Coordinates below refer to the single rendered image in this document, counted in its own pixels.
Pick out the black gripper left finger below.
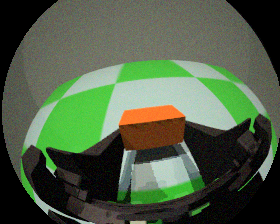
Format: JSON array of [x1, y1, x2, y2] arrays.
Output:
[[45, 128, 125, 202]]

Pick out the orange block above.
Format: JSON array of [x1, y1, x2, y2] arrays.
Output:
[[119, 104, 185, 151]]

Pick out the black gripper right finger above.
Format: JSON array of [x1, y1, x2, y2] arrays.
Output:
[[184, 118, 251, 186]]

